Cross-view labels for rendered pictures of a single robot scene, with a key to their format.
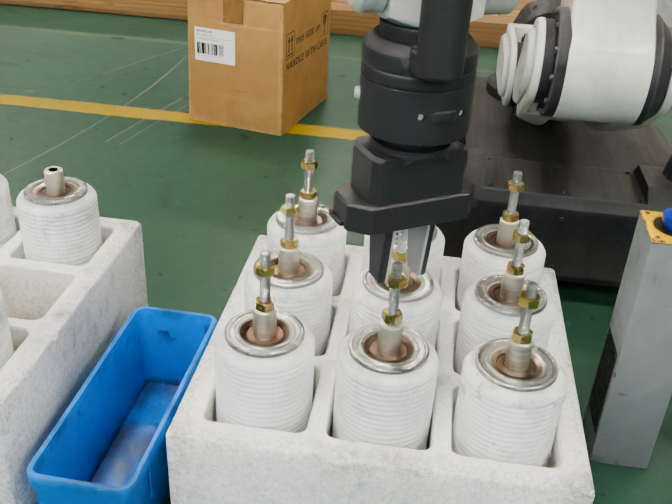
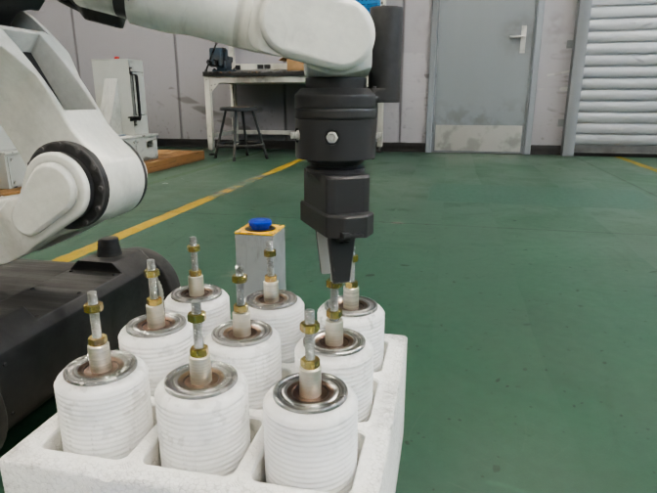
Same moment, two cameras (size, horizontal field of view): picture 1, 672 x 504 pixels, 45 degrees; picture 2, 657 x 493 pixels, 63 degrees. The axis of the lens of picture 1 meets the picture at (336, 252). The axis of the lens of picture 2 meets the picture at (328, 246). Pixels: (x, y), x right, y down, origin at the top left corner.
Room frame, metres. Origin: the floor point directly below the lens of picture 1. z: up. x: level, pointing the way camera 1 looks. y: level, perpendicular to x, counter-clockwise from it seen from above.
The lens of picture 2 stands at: (0.55, 0.54, 0.54)
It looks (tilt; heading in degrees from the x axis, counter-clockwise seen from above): 16 degrees down; 276
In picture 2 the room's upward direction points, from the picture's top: straight up
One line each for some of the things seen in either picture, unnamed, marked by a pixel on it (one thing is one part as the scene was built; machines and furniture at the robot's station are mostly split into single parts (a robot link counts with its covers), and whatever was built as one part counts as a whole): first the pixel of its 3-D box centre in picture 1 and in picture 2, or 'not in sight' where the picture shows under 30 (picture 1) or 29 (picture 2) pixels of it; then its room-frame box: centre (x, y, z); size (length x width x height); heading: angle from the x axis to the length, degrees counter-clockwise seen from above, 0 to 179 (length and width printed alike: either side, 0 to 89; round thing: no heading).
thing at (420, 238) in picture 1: (423, 239); (328, 246); (0.61, -0.08, 0.36); 0.03 x 0.02 x 0.06; 26
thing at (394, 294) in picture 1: (393, 299); (333, 299); (0.60, -0.05, 0.31); 0.01 x 0.01 x 0.08
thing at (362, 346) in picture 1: (388, 348); (333, 341); (0.60, -0.05, 0.25); 0.08 x 0.08 x 0.01
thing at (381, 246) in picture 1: (376, 248); (342, 257); (0.59, -0.03, 0.36); 0.03 x 0.02 x 0.06; 26
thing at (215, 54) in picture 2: not in sight; (219, 58); (2.06, -4.49, 0.87); 0.41 x 0.17 x 0.25; 83
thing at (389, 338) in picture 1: (389, 337); (333, 332); (0.60, -0.05, 0.26); 0.02 x 0.02 x 0.03
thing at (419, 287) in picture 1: (398, 282); (241, 333); (0.72, -0.07, 0.25); 0.08 x 0.08 x 0.01
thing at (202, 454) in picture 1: (385, 399); (247, 444); (0.72, -0.07, 0.09); 0.39 x 0.39 x 0.18; 84
